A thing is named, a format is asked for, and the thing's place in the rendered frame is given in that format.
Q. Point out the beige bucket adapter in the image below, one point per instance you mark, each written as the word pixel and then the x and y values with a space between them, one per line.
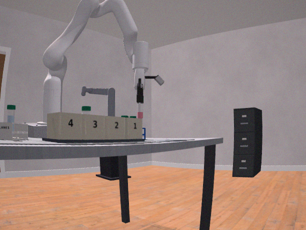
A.
pixel 93 127
pixel 114 128
pixel 64 126
pixel 133 128

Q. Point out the white tube rack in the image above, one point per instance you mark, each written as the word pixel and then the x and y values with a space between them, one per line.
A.
pixel 20 131

